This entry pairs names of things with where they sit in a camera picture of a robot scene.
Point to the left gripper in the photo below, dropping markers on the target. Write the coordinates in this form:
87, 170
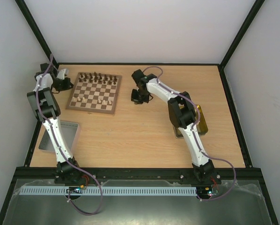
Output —
68, 85

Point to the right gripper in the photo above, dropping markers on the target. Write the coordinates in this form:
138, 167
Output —
137, 98

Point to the wooden chess board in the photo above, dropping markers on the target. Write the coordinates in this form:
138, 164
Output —
95, 93

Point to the gold tin with pieces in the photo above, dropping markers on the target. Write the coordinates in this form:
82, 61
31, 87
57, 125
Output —
202, 127

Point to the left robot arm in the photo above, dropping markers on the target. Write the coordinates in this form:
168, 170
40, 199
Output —
47, 111

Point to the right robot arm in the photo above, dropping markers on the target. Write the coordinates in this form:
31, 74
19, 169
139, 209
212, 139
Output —
183, 114

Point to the silver tin lid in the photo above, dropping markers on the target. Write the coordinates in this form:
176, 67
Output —
70, 133

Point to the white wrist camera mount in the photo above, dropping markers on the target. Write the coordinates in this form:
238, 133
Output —
62, 74

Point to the black frame rail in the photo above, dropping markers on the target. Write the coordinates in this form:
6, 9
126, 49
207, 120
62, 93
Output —
182, 176

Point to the grey slotted cable duct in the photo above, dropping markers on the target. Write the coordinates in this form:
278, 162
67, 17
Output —
109, 191

